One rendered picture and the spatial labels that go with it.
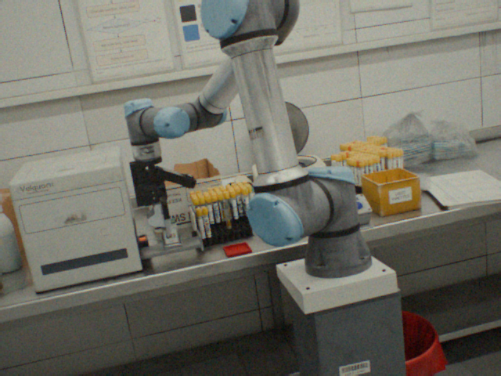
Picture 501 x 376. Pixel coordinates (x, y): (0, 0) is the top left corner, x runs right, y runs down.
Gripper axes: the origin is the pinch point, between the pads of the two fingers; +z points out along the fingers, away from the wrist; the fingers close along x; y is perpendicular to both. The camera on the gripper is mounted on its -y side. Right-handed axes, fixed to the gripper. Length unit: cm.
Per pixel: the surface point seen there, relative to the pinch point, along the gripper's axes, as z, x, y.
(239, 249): 8.8, 3.8, -17.7
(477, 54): -26, -59, -135
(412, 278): 64, -59, -100
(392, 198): 4, 2, -64
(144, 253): 5.0, 1.6, 7.8
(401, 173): 0, -8, -73
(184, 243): 5.0, 0.2, -3.3
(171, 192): -3.4, -24.9, -3.5
